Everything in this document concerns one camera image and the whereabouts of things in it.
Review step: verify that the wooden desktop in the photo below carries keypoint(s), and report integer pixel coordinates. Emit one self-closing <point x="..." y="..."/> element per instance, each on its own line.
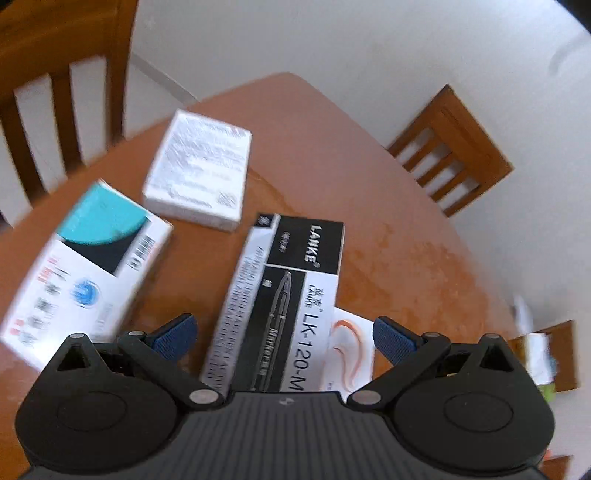
<point x="369" y="207"/>

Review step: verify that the white tissue pack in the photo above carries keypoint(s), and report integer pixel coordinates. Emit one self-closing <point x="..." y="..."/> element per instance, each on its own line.
<point x="535" y="341"/>

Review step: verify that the black marker pen box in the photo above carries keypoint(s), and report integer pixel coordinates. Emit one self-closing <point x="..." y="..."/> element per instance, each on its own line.
<point x="286" y="295"/>

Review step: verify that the teal black white medicine box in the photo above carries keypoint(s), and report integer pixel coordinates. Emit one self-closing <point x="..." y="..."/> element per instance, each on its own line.
<point x="83" y="267"/>

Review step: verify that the plain white medicine box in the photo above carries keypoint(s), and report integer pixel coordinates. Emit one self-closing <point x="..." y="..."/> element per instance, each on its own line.
<point x="198" y="170"/>

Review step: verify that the white red-label medicine box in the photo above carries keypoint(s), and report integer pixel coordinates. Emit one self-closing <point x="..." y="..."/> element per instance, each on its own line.
<point x="346" y="350"/>

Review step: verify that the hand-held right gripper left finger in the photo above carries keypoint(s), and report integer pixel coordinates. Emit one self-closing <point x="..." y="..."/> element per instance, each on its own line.
<point x="178" y="339"/>

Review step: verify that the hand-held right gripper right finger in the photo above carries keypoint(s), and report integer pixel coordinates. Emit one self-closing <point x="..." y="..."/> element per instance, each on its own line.
<point x="392" y="341"/>

